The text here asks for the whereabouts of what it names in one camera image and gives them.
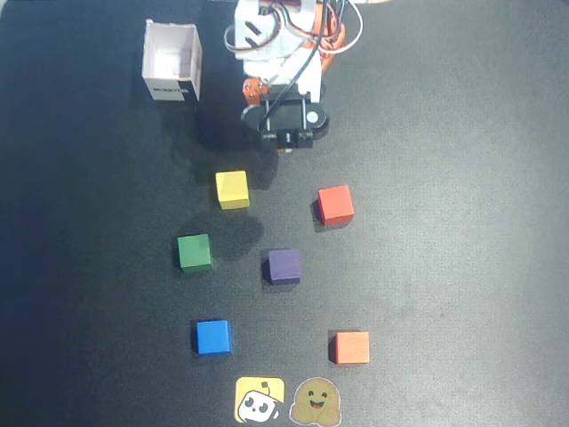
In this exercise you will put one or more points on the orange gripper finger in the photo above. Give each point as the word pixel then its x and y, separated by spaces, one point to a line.
pixel 254 91

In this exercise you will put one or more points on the orange cube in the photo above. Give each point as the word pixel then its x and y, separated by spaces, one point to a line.
pixel 351 347

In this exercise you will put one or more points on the orange robot base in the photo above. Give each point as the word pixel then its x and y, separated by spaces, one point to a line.
pixel 333 42

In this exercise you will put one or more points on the yellow cube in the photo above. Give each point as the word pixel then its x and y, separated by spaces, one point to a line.
pixel 232 189

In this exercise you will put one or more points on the red cube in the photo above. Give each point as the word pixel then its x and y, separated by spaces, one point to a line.
pixel 335 204

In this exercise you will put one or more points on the green cube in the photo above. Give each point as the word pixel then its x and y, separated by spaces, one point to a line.
pixel 194 252

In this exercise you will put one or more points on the purple cube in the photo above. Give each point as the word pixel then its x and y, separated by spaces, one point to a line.
pixel 284 266

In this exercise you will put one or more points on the blue cube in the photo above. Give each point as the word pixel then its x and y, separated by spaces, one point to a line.
pixel 213 336

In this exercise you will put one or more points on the white cardboard box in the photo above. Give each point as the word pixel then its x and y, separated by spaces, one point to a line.
pixel 171 58

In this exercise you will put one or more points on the black table mat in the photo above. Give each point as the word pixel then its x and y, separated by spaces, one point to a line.
pixel 444 222

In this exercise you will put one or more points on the yellow robot mascot sticker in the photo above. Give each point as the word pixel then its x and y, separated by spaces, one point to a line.
pixel 260 400

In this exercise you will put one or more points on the hugging face emoji sticker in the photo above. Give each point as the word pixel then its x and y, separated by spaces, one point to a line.
pixel 315 400

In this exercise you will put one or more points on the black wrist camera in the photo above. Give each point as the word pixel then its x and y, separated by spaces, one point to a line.
pixel 289 113

